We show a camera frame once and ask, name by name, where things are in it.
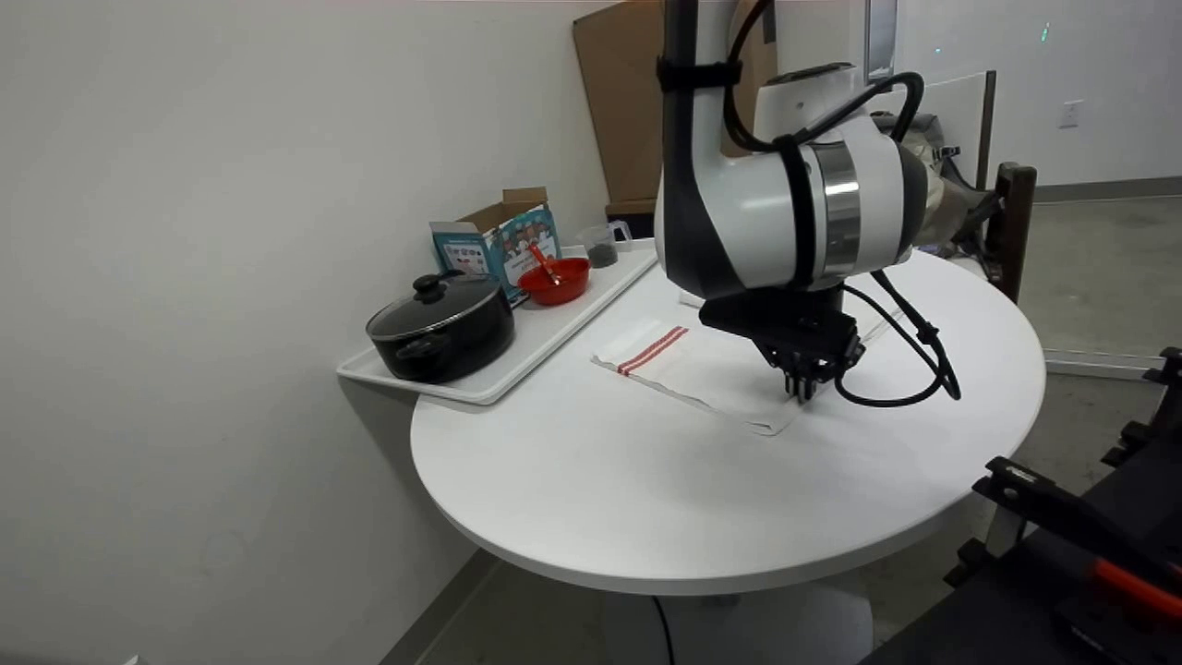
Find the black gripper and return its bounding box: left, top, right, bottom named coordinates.
left=699, top=290, right=864, bottom=404

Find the white towel red stripe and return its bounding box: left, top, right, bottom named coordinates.
left=591, top=314, right=840, bottom=431

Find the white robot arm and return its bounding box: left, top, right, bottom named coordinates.
left=653, top=0, right=960, bottom=406

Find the round white table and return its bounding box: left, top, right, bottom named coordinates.
left=408, top=254, right=1045, bottom=595

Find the red bowl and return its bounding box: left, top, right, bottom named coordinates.
left=519, top=258, right=591, bottom=307

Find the white tray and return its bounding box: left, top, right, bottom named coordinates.
left=334, top=242, right=656, bottom=406

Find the colourful cardboard box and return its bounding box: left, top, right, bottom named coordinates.
left=430, top=189, right=562, bottom=303

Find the black cooking pot with lid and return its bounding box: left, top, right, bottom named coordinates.
left=364, top=270, right=512, bottom=385

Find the black orange clamp tool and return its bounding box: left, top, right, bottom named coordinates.
left=970, top=457, right=1182, bottom=626

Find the large cardboard box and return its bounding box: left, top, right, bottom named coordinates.
left=568, top=0, right=784, bottom=221

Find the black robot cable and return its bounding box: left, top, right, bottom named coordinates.
left=832, top=265, right=962, bottom=412

